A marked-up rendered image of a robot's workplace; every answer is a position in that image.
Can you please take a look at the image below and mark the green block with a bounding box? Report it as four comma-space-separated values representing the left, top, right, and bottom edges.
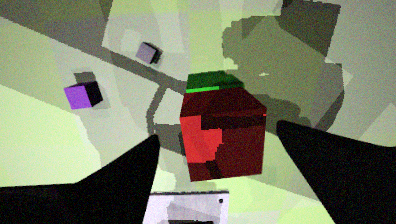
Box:
188, 70, 227, 78
186, 74, 245, 93

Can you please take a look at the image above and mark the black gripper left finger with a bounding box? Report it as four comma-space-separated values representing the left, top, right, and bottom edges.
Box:
0, 135, 160, 224

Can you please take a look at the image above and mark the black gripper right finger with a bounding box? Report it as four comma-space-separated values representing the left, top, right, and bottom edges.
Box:
276, 120, 396, 224

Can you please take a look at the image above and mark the red block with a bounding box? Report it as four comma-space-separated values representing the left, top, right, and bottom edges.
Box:
179, 87, 267, 182

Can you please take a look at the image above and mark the purple block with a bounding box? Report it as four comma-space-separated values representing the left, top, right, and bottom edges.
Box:
63, 81, 103, 109

